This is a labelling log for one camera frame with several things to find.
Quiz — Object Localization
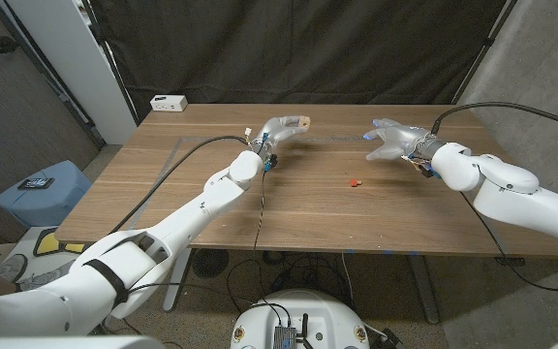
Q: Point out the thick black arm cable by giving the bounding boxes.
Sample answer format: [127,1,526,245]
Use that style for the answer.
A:
[108,135,252,236]
[431,101,558,137]

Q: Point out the thin black wrist wire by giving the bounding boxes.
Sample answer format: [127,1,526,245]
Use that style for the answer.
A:
[457,191,558,294]
[252,167,268,253]

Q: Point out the white power strip box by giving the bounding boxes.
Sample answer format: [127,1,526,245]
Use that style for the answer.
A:
[149,94,189,112]

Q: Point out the thin black left wrist wire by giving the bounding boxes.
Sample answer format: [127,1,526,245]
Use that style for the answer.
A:
[252,167,268,253]

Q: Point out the black backdrop stand pole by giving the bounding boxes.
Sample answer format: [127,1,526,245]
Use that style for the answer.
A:
[80,0,140,126]
[451,0,520,106]

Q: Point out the white board yellow black marking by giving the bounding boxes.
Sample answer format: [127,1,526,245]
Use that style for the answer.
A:
[19,225,101,263]

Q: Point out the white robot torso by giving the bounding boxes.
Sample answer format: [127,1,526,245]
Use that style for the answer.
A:
[230,289,371,349]

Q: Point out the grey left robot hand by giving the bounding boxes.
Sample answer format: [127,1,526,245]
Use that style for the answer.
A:
[251,114,300,156]

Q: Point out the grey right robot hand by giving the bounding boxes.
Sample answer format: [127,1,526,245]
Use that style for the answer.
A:
[362,117,443,162]

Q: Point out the white wall panel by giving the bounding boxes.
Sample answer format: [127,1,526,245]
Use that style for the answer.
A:
[5,0,138,145]

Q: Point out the white floor cable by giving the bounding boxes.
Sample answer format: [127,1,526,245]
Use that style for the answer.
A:
[340,252,356,304]

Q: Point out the grey table leg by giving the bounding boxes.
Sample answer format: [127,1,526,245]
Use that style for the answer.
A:
[407,254,441,325]

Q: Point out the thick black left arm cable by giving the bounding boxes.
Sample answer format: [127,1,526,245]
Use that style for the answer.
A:
[108,135,252,236]

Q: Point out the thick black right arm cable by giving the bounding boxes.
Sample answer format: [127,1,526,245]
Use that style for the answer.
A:
[431,101,558,137]

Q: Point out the blue plastic stool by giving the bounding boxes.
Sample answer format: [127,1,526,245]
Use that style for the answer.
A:
[0,160,93,229]

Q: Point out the black backdrop curtain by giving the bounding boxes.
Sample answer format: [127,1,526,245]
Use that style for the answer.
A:
[84,0,520,123]

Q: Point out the black floor cable tangle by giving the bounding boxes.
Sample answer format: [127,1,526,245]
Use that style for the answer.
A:
[225,250,353,311]

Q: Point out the black metal rail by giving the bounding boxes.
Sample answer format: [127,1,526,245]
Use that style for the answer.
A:
[0,0,106,149]

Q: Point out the black plug beside torso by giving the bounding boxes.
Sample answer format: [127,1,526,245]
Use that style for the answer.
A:
[379,328,404,349]

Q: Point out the thin black right wrist wire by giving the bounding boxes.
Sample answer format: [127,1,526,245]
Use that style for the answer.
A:
[457,191,558,294]

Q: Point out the black smartphone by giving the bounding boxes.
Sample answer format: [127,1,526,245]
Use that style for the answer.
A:
[17,176,56,191]

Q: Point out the white table leg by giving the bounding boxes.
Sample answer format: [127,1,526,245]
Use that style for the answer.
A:
[162,249,193,312]

